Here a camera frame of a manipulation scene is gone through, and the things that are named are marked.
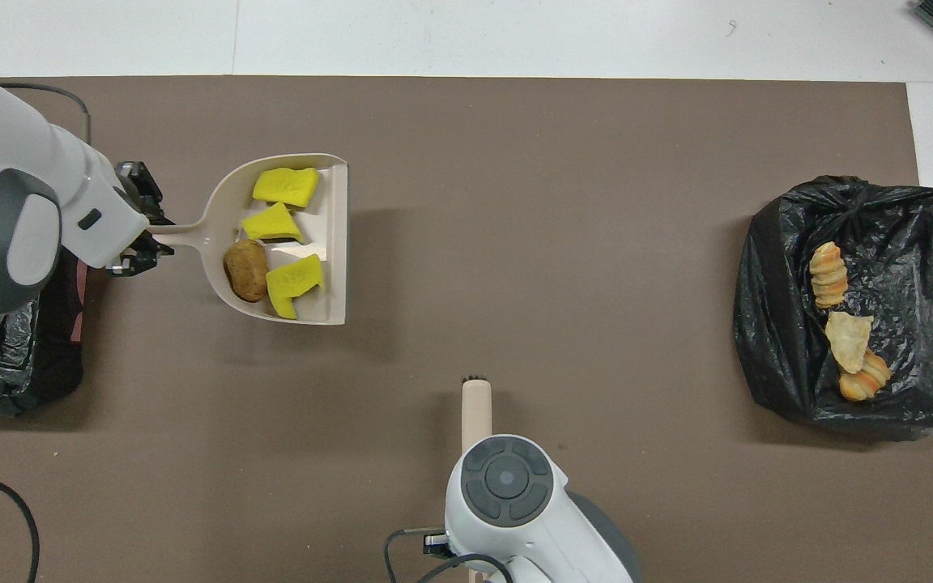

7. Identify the brown peanut shaped bread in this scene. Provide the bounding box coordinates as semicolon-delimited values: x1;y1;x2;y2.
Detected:
223;238;271;304

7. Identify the notched yellow sponge piece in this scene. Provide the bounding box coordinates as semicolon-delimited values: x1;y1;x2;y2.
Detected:
241;202;306;245

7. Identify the large yellow sponge piece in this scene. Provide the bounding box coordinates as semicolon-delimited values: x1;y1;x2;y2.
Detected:
251;166;322;208

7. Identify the yellow sponge piece green backing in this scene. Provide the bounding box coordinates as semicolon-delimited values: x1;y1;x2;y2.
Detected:
265;253;326;321

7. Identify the beige plastic dustpan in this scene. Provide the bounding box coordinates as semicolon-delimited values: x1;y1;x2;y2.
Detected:
146;153;350;327

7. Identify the beige hand brush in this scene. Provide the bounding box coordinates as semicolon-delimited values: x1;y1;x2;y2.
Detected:
460;373;494;456

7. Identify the pale ridged bread piece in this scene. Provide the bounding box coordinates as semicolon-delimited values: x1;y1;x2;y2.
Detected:
808;240;850;309

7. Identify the orange striped croissant toy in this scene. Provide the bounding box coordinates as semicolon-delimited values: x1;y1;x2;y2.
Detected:
838;349;893;402

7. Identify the black bagged bin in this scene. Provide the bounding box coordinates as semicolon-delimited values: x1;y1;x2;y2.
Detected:
732;175;933;442

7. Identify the brown table mat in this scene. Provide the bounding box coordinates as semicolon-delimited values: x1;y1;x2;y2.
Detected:
0;76;933;583

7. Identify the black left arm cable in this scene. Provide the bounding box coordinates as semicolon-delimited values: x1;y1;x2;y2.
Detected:
0;81;93;583

